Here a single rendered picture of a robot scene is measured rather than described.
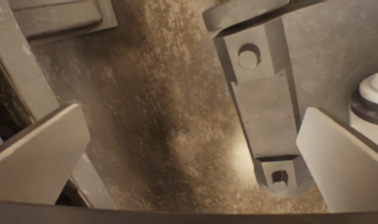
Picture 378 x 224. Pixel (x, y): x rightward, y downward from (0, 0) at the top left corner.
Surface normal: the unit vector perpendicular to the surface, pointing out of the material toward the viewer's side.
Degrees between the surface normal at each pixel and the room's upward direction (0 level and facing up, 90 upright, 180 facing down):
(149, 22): 0
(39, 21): 90
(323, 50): 0
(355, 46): 0
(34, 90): 90
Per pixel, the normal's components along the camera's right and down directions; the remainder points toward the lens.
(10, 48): 0.92, 0.01
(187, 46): -0.33, 0.51
